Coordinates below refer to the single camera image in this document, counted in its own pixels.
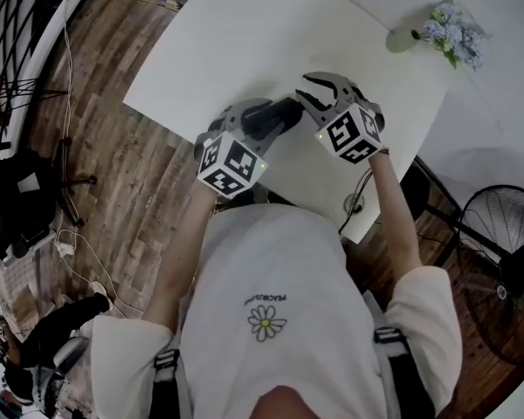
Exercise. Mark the person's left forearm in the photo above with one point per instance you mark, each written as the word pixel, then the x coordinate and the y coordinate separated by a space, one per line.
pixel 179 256

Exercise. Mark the white power strip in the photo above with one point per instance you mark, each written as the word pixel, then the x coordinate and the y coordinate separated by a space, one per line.
pixel 64 248

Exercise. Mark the black glasses case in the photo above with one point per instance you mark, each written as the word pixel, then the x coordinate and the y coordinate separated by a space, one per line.
pixel 270 116

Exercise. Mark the white paper tag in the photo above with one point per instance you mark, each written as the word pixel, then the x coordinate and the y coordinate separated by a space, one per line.
pixel 27 183

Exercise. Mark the black metal frame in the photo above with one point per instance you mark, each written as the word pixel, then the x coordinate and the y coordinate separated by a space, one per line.
pixel 441 190

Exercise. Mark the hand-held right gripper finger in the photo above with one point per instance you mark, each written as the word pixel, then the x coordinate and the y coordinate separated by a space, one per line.
pixel 338 83
pixel 318 111

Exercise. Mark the blue flower bunch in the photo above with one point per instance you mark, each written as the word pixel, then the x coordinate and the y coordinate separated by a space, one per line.
pixel 456 33

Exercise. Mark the pale green vase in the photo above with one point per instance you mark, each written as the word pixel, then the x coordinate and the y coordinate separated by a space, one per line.
pixel 401 41

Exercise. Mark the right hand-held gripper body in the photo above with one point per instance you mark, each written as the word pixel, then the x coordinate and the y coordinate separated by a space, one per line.
pixel 353 133

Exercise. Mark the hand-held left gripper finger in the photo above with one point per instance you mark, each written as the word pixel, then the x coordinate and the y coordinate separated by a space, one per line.
pixel 249 104
pixel 270 140

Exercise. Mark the black floor fan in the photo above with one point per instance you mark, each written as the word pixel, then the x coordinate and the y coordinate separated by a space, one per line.
pixel 502 242

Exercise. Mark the black stair railing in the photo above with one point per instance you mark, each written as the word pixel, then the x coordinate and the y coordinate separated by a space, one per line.
pixel 17 29

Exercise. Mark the cluttered white workbench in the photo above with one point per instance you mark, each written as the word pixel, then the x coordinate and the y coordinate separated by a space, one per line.
pixel 0 312

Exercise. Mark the person's right forearm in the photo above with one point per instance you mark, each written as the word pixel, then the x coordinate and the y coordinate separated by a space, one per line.
pixel 397 225

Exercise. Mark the black office chair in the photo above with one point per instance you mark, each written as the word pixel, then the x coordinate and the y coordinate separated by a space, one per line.
pixel 13 212

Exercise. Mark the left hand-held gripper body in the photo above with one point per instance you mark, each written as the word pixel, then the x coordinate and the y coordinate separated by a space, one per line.
pixel 227 160

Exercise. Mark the person's head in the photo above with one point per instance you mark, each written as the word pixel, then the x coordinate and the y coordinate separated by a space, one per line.
pixel 284 404

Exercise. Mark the white flower print t-shirt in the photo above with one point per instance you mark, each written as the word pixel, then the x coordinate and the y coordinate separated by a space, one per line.
pixel 279 269

